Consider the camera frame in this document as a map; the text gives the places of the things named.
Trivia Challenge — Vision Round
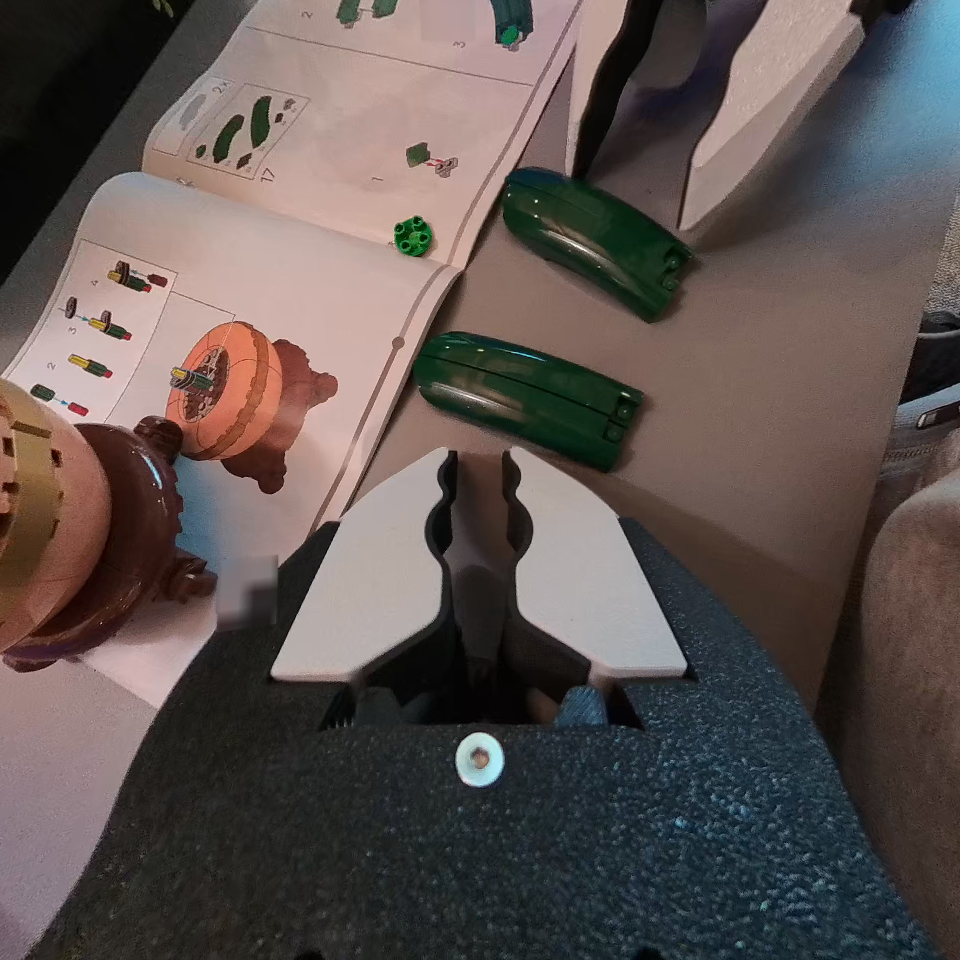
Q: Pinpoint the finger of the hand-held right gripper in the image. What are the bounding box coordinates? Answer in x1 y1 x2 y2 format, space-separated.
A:
678 0 890 232
567 0 706 181

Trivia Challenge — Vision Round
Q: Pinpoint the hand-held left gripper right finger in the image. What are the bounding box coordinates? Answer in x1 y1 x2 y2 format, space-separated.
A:
500 447 690 723

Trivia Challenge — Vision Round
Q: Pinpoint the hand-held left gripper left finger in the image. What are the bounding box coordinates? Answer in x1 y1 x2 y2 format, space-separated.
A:
270 447 470 723

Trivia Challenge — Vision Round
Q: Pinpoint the peach brick flower pot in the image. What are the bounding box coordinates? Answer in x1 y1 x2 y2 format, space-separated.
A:
0 378 219 672

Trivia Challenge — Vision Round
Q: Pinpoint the grey desk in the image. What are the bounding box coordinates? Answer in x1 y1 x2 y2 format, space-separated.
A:
0 0 931 960

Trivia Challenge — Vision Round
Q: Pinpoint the small green round brick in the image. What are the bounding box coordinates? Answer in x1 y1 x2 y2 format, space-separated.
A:
392 215 438 258

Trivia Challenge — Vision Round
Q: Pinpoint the building instruction booklet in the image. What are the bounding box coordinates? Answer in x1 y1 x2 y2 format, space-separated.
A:
0 0 588 710

